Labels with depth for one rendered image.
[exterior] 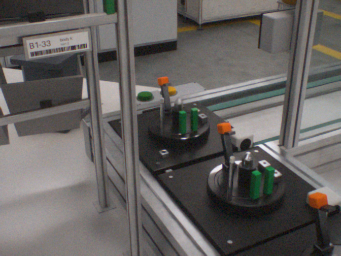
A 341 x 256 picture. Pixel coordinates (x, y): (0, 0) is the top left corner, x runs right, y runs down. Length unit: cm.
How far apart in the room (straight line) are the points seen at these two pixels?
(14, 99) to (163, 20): 360
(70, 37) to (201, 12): 456
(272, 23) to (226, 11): 445
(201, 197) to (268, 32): 34
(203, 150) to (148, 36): 342
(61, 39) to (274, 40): 44
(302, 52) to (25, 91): 51
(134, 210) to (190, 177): 14
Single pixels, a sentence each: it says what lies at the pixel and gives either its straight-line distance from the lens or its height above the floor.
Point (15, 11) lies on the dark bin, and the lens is 66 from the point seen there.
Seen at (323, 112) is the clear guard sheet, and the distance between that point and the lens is 105.
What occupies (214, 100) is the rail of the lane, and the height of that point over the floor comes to 95.
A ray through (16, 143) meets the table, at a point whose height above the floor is 86.
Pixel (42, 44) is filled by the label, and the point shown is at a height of 128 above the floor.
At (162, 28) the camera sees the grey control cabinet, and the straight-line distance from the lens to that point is 437.
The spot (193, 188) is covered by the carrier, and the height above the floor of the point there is 97.
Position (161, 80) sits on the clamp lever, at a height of 107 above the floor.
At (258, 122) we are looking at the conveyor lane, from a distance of 120.
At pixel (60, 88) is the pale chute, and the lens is 80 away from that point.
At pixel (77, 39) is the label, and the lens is 62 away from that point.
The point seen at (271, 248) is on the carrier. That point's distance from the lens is 74.
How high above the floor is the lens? 147
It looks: 29 degrees down
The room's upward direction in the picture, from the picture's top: straight up
